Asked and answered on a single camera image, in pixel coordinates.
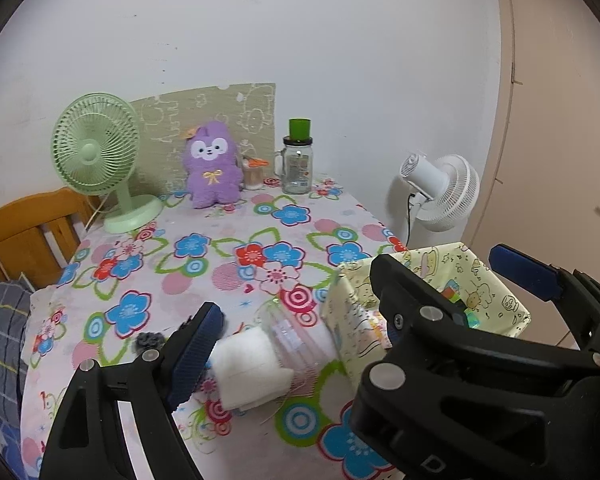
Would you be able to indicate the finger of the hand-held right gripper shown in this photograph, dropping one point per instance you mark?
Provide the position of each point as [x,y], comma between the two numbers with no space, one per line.
[525,272]
[410,300]

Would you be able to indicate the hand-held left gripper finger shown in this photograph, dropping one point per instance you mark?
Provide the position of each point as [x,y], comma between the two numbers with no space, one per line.
[195,355]

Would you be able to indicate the pink small packet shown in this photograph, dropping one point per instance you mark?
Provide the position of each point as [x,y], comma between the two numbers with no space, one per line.
[377,326]

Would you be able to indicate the black hair scrunchie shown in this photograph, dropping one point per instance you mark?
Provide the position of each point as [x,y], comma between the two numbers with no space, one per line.
[147,342]

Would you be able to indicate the white cloth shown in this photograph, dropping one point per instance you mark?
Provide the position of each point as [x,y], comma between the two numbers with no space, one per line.
[250,367]

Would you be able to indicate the green tissue pack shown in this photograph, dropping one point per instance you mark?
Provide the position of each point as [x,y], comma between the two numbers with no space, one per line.
[472,319]

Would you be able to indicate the yellow cartoon fabric storage box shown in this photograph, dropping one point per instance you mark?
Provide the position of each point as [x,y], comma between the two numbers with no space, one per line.
[347,320]

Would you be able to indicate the clear plastic jar with cotton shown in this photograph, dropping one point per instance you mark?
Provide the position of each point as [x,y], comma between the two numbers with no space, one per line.
[295,330]

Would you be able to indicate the floral tablecloth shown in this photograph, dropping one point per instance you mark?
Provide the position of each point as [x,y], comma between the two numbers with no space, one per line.
[190,280]

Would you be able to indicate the white standing fan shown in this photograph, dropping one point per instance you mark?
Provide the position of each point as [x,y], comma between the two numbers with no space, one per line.
[430,177]

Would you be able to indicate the beige door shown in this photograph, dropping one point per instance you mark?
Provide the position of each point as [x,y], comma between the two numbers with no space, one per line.
[555,110]

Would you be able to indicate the purple plush toy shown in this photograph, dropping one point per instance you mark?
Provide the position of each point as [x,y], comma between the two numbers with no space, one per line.
[212,185]

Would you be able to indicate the glass jar with green lid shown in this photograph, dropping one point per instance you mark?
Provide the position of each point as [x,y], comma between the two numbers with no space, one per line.
[297,170]

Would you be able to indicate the small jar with orange lid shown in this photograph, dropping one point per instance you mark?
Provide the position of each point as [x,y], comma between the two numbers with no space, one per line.
[254,177]

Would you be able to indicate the grey plaid bedding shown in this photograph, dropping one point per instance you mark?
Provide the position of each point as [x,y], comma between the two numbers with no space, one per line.
[0,340]

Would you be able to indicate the green desk fan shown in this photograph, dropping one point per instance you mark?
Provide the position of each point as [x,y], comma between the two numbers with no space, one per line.
[92,152]

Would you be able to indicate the green patterned board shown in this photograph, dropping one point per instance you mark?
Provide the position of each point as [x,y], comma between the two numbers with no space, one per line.
[170,110]

